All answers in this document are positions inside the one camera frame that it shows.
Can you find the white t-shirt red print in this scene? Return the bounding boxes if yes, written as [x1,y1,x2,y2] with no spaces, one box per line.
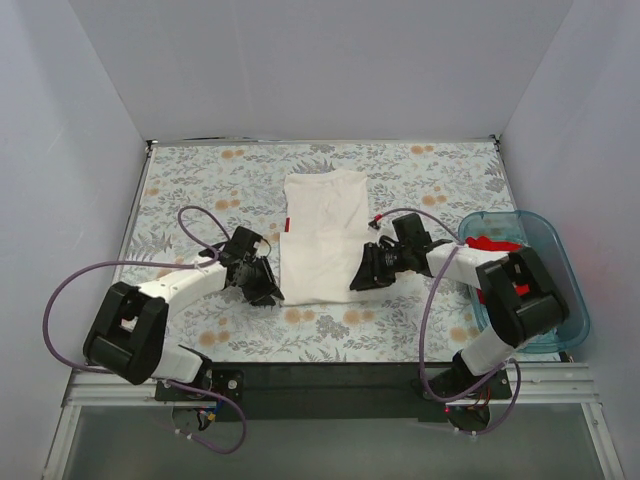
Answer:
[279,169,375,306]

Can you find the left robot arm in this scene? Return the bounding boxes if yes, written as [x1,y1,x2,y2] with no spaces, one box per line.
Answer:
[83,227,284,400]

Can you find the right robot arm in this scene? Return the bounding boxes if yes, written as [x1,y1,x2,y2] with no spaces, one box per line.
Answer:
[350,208,570,402]

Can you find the floral patterned table mat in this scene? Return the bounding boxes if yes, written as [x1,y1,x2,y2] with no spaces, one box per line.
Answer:
[119,141,514,362]

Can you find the teal plastic bin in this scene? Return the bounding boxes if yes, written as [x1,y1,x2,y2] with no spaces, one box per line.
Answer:
[458,210,591,355]

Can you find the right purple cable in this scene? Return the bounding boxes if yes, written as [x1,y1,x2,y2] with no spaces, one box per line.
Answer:
[369,208,521,439]

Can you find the purple cable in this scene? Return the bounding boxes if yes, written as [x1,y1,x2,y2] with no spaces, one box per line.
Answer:
[369,208,521,439]
[42,205,249,455]

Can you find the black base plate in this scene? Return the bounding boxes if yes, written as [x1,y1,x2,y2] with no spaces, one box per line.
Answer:
[154,360,511,426]

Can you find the aluminium frame rail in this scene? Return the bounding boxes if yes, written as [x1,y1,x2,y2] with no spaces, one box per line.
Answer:
[43,362,622,479]

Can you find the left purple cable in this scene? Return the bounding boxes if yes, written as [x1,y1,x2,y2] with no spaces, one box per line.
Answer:
[42,205,249,455]

